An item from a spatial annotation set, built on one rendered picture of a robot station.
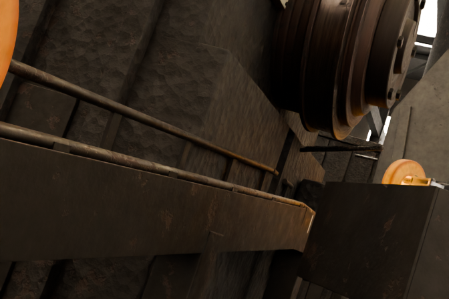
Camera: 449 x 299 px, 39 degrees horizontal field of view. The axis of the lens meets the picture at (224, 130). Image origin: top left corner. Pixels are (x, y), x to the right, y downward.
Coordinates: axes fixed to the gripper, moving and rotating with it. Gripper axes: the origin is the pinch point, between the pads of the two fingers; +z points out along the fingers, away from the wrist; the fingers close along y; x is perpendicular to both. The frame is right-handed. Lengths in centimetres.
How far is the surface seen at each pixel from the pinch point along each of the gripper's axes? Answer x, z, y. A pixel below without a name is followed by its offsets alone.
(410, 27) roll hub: 24, -27, -47
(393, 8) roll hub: 24, -30, -56
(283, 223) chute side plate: -24, -32, -66
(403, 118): 68, 158, 166
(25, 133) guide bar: -25, -75, -129
